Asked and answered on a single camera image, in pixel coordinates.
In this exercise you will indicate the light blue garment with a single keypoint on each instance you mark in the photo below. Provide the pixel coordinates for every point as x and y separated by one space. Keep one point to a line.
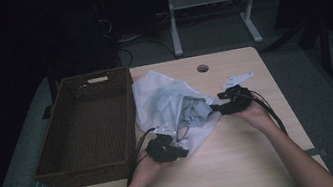
196 114

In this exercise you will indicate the brown woven basket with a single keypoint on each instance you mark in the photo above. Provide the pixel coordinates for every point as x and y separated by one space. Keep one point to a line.
86 130

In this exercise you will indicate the person's right hand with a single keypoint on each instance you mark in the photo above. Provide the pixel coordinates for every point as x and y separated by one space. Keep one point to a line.
257 116

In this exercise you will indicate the person's left hand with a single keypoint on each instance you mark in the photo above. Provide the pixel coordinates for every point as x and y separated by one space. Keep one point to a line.
149 170

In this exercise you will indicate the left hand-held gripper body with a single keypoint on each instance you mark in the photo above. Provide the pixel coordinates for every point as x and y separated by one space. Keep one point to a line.
161 150

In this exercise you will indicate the white mesh laundry bag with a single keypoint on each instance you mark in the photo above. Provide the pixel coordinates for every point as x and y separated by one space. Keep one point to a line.
150 92

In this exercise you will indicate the black metal stand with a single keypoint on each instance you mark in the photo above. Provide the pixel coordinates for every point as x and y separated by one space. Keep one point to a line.
326 48

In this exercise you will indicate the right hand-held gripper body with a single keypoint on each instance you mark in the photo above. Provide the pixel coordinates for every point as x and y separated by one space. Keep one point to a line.
236 101

